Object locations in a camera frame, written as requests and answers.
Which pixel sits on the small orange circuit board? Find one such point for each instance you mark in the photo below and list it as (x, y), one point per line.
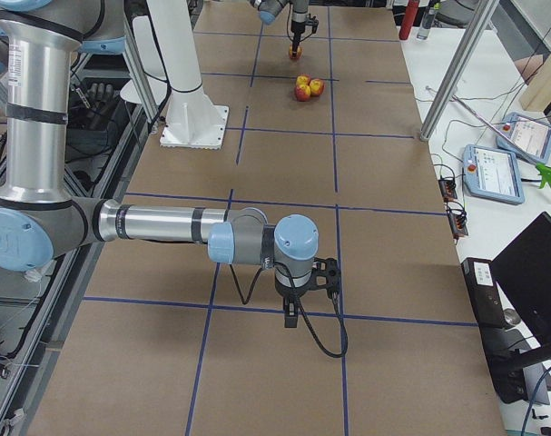
(447, 187)

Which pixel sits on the red cylinder bottle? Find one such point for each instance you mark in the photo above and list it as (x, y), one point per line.
(408, 19)

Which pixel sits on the black monitor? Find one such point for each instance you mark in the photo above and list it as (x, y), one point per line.
(523, 271)

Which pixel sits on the reacher grabber tool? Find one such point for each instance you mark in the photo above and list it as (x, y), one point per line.
(543, 169)

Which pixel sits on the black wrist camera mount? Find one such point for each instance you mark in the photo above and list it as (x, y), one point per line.
(312, 23)

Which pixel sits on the aluminium frame post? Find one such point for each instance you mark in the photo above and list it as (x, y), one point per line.
(466, 47)

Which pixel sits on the red yellow apple back-right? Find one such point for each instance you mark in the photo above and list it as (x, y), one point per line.
(317, 87)

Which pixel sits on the red yellow apple back-left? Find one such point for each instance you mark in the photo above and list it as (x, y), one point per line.
(302, 79)

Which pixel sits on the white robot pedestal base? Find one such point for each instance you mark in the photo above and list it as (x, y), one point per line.
(191, 120)

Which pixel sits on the far teach pendant tablet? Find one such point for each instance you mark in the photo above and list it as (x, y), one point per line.
(525, 135)

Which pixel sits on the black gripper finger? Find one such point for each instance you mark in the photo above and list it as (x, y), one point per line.
(295, 40)
(291, 311)

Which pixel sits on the red yellow lone apple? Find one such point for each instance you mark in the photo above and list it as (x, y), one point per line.
(294, 53)

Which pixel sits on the black computer box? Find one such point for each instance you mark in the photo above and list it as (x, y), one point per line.
(514, 367)

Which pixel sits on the red yellow apple front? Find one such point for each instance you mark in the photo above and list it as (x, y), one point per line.
(302, 92)

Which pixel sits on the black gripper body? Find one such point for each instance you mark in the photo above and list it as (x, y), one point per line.
(290, 291)
(297, 15)

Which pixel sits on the teach pendant tablet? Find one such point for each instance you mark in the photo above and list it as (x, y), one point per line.
(525, 135)
(491, 173)

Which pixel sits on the clear water bottle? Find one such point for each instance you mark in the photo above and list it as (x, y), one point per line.
(428, 19)

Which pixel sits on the near teach pendant tablet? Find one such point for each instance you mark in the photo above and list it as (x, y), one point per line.
(491, 173)

